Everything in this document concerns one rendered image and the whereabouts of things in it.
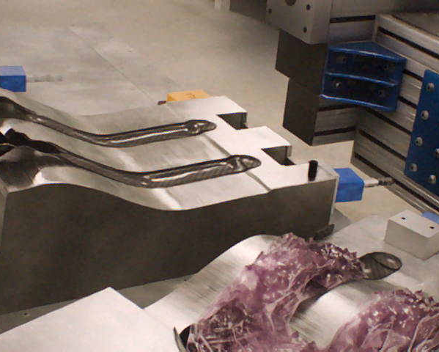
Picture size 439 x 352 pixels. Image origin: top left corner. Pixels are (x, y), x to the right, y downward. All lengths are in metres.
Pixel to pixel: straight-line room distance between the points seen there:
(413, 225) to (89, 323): 0.40
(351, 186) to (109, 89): 0.49
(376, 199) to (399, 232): 2.07
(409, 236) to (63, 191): 0.36
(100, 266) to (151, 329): 0.23
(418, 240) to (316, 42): 0.56
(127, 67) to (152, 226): 0.68
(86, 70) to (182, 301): 0.80
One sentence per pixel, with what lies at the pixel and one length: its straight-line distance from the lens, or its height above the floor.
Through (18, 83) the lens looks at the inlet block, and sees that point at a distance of 1.37.
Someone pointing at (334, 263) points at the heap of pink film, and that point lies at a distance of 0.80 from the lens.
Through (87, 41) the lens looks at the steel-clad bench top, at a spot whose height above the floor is 0.80.
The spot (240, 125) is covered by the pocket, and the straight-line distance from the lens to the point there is 1.15.
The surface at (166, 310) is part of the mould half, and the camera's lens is 0.77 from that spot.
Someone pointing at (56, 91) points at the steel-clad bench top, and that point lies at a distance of 1.42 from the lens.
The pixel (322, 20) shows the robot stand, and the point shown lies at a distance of 1.41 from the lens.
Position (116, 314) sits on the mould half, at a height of 0.91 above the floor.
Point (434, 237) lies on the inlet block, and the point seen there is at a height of 0.88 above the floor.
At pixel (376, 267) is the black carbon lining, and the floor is 0.85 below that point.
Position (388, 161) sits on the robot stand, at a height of 0.73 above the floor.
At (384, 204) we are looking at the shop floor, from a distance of 2.99.
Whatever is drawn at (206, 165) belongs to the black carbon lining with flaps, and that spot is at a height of 0.88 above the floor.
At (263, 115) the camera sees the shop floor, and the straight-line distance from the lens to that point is 3.57.
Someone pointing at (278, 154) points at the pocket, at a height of 0.88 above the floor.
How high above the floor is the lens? 1.31
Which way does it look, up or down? 26 degrees down
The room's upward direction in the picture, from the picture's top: 6 degrees clockwise
